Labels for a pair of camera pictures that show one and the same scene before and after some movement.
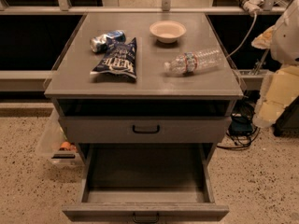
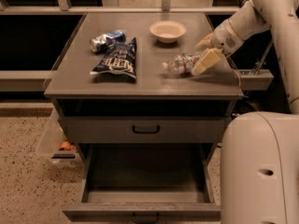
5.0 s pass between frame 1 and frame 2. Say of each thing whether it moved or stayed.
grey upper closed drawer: stayed
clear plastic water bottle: stayed
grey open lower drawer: stayed
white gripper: moved
